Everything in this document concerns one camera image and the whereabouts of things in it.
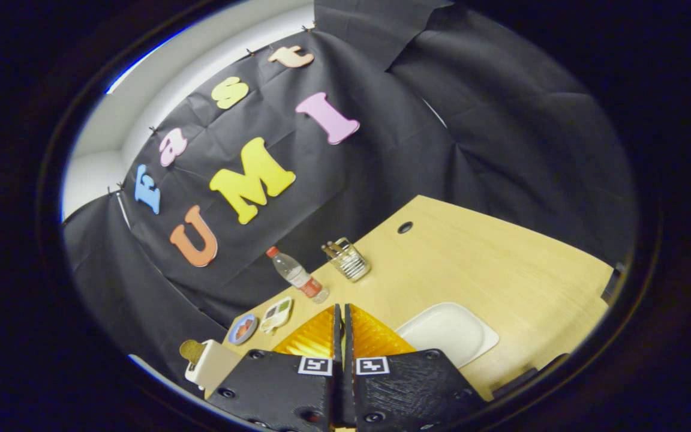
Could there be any clear bottle red cap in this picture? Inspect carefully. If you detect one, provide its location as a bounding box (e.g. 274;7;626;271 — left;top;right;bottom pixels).
265;245;330;304

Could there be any white rectangular tray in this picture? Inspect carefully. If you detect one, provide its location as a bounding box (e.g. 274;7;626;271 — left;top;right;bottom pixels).
395;302;500;369

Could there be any small blue plate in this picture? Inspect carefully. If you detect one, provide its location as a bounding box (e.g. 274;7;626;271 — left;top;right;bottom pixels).
227;313;259;346

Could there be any brown bread slice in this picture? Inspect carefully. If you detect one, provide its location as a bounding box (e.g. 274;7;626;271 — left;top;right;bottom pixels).
179;340;203;365

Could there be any white toaster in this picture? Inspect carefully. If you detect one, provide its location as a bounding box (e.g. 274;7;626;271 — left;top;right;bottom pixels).
185;339;243;392

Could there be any white compartment seed tray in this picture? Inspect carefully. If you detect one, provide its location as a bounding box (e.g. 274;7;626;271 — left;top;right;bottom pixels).
259;296;294;335

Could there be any metal mesh cutlery holder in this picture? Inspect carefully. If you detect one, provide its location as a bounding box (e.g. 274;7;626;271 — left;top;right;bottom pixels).
322;238;372;283

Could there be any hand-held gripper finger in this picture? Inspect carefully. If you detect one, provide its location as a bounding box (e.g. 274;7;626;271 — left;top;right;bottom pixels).
206;303;344;432
344;303;487;432

